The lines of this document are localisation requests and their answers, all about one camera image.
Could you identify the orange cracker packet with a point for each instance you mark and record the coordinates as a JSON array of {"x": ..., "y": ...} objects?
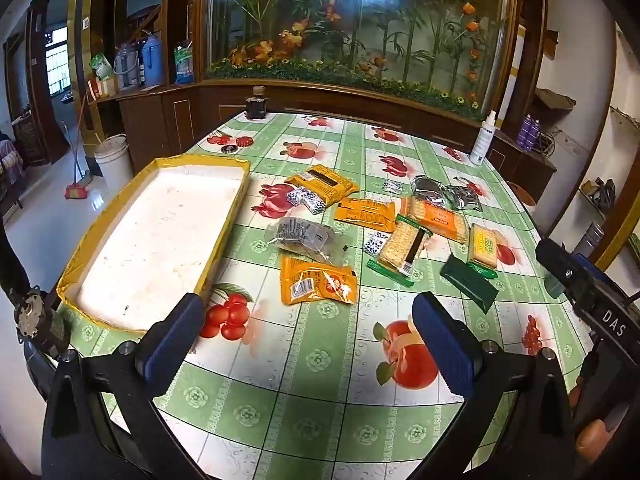
[{"x": 437, "y": 220}]

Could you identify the green white bag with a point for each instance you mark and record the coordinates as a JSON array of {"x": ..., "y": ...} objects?
[{"x": 101, "y": 66}]

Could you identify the white plastic bucket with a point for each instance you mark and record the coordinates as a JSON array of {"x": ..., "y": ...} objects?
[{"x": 114, "y": 165}]

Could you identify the black-striped green cracker packet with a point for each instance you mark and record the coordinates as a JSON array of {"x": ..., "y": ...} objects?
[{"x": 400, "y": 250}]

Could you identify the dark shelf clutter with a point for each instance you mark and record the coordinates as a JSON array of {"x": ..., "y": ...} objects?
[{"x": 600, "y": 191}]

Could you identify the glass artificial flower display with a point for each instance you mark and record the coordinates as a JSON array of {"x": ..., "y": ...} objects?
[{"x": 350, "y": 20}]

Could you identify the yellow green cracker packet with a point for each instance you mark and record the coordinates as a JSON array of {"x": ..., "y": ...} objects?
[{"x": 482, "y": 247}]

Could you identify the brown wooden cabinet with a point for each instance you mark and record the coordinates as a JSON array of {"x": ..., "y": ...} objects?
[{"x": 165, "y": 110}]

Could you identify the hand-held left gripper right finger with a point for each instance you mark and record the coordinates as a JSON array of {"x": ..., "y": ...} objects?
[{"x": 442, "y": 345}]

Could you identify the large orange packet black label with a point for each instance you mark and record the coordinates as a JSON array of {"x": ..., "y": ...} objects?
[{"x": 320, "y": 182}]

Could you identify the dark green snack box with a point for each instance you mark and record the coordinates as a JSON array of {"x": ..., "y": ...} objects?
[{"x": 467, "y": 280}]

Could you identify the blue thermos jug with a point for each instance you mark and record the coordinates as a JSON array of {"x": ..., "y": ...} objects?
[{"x": 151, "y": 62}]

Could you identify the blue white candy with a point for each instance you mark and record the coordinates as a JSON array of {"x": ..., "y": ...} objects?
[
  {"x": 374, "y": 245},
  {"x": 300, "y": 196},
  {"x": 316, "y": 203}
]

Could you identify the orange snack packet with picture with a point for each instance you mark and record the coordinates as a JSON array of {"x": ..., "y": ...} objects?
[{"x": 315, "y": 280}]

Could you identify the black clamp device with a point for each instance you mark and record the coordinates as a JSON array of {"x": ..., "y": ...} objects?
[{"x": 32, "y": 317}]

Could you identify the clear packet of dark snacks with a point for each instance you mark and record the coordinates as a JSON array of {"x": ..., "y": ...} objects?
[{"x": 300, "y": 237}]

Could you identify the brown round stool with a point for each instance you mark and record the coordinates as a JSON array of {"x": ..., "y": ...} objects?
[{"x": 520, "y": 192}]

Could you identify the yellow-edged white tray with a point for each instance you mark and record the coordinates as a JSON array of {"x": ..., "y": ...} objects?
[{"x": 160, "y": 230}]

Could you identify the dark glass jar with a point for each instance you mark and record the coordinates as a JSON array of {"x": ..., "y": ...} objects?
[{"x": 256, "y": 106}]

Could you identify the green fruit print tablecloth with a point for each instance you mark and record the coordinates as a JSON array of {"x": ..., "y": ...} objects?
[{"x": 325, "y": 360}]

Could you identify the dark bottle cap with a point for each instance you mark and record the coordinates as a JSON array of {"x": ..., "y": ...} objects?
[{"x": 230, "y": 149}]

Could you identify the red bottle cap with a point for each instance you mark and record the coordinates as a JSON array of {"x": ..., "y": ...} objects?
[{"x": 245, "y": 141}]

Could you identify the purple bottle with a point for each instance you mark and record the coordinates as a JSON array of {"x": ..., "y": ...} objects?
[
  {"x": 535, "y": 135},
  {"x": 524, "y": 132}
]

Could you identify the red yellow box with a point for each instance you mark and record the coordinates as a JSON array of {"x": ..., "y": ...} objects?
[{"x": 102, "y": 89}]

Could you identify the gold trimmed pillar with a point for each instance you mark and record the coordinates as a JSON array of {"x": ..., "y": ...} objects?
[{"x": 87, "y": 35}]

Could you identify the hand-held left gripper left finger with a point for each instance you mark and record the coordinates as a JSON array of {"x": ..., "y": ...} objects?
[{"x": 170, "y": 345}]

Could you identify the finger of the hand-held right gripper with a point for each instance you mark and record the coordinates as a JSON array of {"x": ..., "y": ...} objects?
[
  {"x": 552, "y": 260},
  {"x": 590, "y": 266}
]

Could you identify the cardboard pieces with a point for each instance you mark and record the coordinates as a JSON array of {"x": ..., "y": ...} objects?
[{"x": 552, "y": 99}]

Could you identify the small silver candy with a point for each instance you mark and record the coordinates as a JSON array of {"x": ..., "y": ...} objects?
[{"x": 395, "y": 187}]

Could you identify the grey thermos jug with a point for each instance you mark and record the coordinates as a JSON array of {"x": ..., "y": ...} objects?
[{"x": 126, "y": 67}]

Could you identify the metal can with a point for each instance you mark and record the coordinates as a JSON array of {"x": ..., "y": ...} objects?
[{"x": 592, "y": 240}]

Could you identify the red broom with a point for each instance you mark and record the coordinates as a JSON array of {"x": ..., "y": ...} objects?
[{"x": 76, "y": 191}]

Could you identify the plain orange snack packet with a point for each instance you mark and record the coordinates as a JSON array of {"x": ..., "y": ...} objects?
[{"x": 362, "y": 212}]

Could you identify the white spray bottle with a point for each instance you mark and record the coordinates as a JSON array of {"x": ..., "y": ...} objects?
[{"x": 484, "y": 142}]

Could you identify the person's right hand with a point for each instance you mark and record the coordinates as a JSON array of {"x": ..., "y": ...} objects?
[{"x": 592, "y": 435}]

